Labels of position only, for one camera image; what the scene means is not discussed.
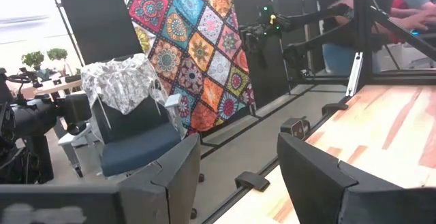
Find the black edge clamp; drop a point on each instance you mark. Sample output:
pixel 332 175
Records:
pixel 252 181
pixel 334 108

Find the black background robot arm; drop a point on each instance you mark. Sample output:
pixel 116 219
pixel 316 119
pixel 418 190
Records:
pixel 306 47
pixel 306 18

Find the black robot equipment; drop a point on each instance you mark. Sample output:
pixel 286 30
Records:
pixel 30 122

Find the small black box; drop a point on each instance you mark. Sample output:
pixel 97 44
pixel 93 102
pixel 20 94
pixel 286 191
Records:
pixel 294 128

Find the light wooden background table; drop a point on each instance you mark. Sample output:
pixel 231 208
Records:
pixel 51 88

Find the silver aluminium bracket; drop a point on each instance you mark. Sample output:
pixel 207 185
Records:
pixel 354 74

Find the blue office chair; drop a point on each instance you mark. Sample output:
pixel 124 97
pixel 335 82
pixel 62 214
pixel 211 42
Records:
pixel 136 149

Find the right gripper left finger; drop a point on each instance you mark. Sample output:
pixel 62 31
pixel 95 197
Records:
pixel 177 183

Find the grey white patterned garment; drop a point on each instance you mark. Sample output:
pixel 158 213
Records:
pixel 122 81

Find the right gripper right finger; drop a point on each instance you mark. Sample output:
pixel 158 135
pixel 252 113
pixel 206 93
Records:
pixel 316 190

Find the green potted plant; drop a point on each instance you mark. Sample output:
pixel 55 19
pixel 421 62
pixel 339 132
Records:
pixel 33 60
pixel 57 53

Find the colourful patchwork cloth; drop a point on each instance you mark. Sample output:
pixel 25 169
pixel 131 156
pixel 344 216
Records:
pixel 190 47

